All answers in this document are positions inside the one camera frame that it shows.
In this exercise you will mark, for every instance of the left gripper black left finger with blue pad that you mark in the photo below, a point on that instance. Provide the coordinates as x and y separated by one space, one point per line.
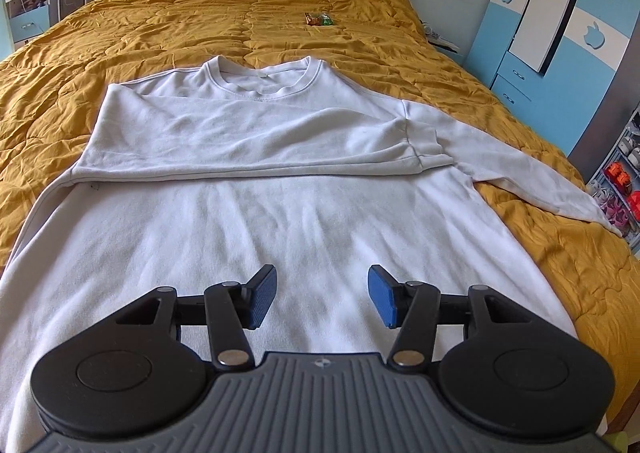
231 309

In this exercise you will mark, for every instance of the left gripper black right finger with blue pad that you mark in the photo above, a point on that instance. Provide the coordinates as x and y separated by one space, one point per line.
411 308

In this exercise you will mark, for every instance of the small colourful candy packet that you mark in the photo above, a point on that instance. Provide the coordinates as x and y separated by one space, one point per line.
318 19

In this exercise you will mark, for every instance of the white Nevada sweatshirt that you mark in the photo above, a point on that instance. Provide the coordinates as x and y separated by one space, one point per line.
201 175

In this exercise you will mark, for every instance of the mustard yellow quilt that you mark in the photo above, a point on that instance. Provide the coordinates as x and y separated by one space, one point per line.
52 88

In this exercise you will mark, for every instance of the blue white wardrobe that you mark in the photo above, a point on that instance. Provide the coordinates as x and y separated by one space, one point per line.
550 62

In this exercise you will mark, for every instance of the shelf rack with toys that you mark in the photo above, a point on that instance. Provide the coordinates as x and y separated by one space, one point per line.
615 184

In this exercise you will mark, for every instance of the white desk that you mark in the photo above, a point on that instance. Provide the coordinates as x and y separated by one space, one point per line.
22 20

